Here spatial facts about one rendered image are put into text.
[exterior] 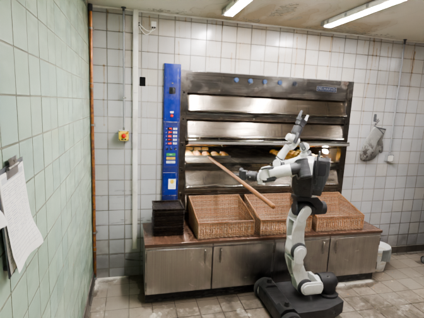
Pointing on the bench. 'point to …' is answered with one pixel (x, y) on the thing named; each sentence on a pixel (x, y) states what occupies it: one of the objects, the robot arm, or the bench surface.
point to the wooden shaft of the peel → (245, 184)
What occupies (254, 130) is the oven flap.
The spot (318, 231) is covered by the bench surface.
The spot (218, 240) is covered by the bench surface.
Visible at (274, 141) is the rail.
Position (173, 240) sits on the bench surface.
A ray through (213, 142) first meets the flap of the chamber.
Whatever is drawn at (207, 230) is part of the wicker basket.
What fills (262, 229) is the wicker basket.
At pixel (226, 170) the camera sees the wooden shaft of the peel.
